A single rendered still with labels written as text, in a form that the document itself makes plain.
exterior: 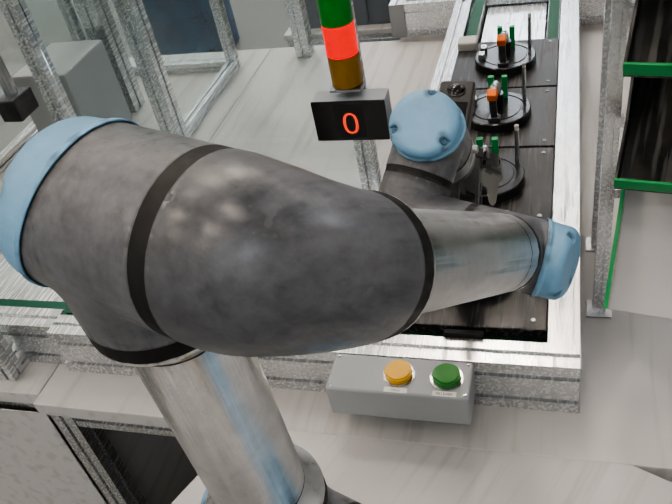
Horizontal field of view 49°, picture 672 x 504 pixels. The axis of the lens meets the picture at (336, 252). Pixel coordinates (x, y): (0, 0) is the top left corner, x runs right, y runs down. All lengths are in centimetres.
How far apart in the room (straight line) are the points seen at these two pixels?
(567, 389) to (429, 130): 51
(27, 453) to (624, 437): 113
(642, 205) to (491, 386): 34
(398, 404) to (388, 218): 70
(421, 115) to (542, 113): 88
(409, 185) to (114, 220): 42
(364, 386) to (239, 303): 73
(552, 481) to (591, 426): 11
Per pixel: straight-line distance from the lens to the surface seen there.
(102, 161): 43
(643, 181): 100
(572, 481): 110
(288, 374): 121
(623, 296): 113
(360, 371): 111
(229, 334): 38
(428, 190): 77
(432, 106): 76
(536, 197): 137
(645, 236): 114
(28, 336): 145
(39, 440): 159
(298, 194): 38
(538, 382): 112
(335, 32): 113
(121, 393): 136
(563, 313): 117
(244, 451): 60
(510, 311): 115
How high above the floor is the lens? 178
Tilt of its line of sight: 39 degrees down
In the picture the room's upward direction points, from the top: 13 degrees counter-clockwise
